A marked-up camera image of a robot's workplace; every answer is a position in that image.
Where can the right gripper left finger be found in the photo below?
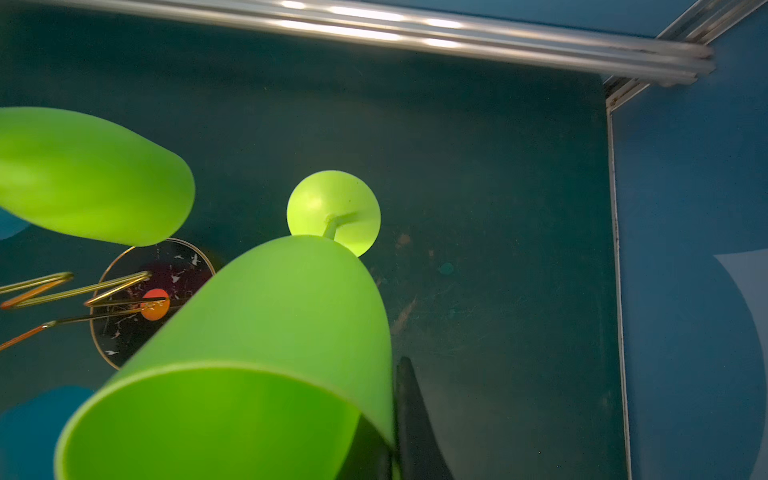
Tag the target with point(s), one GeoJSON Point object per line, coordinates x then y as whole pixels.
{"type": "Point", "coordinates": [368, 457]}

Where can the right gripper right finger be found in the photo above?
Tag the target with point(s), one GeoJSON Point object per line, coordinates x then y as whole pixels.
{"type": "Point", "coordinates": [418, 454]}

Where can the green wine glass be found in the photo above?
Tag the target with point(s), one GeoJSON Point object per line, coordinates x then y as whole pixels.
{"type": "Point", "coordinates": [83, 176]}
{"type": "Point", "coordinates": [265, 371]}

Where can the red wine glass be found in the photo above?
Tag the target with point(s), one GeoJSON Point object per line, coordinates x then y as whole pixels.
{"type": "Point", "coordinates": [156, 305]}

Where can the gold wire wine glass rack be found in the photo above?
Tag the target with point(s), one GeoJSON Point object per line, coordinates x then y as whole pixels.
{"type": "Point", "coordinates": [116, 326]}

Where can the green wine glass back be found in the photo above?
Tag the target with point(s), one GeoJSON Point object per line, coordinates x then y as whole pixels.
{"type": "Point", "coordinates": [83, 176]}

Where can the aluminium frame back bar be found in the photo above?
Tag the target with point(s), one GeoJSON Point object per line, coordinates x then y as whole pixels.
{"type": "Point", "coordinates": [407, 29]}

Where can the aluminium frame right post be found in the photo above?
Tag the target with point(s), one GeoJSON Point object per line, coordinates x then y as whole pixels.
{"type": "Point", "coordinates": [684, 52]}

